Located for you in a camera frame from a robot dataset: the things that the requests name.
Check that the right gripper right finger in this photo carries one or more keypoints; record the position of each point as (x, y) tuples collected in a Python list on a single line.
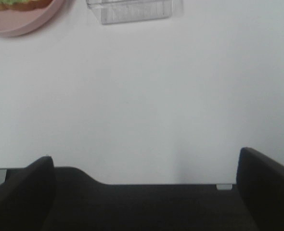
[(260, 182)]

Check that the pink round plate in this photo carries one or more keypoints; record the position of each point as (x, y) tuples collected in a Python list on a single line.
[(15, 23)]

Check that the right clear plastic tray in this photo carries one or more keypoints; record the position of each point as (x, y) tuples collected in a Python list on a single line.
[(125, 11)]

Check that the green lettuce leaf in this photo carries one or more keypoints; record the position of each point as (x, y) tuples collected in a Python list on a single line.
[(11, 2)]

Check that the bread slice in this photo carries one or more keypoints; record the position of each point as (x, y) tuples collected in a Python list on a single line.
[(27, 6)]

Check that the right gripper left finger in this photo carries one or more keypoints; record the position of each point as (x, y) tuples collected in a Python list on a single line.
[(27, 197)]

